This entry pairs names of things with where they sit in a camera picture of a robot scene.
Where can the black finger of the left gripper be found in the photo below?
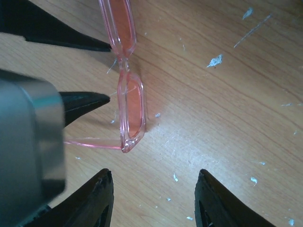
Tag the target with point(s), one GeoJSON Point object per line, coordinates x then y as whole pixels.
{"type": "Point", "coordinates": [24, 18]}
{"type": "Point", "coordinates": [77, 104]}

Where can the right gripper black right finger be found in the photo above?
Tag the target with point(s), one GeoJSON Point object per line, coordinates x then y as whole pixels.
{"type": "Point", "coordinates": [216, 206]}

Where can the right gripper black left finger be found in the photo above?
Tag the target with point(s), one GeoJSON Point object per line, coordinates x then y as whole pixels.
{"type": "Point", "coordinates": [90, 206]}

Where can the pink transparent sunglasses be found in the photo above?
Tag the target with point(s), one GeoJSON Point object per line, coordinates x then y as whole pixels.
{"type": "Point", "coordinates": [118, 19]}

